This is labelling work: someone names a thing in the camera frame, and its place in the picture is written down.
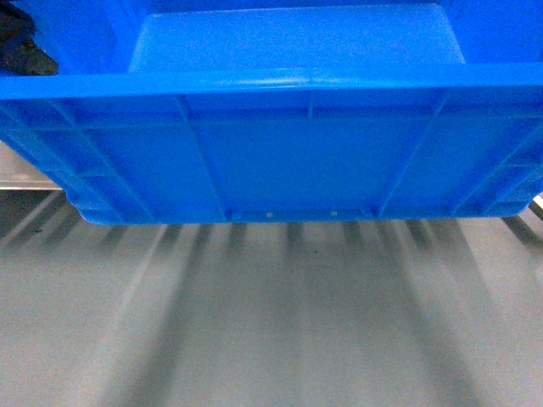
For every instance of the metal roller shelf rack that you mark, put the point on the metal roller shelf rack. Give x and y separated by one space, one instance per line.
18 174

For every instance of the large blue plastic crate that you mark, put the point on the large blue plastic crate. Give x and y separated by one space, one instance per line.
248 111

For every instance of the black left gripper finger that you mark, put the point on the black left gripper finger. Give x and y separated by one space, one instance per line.
20 54

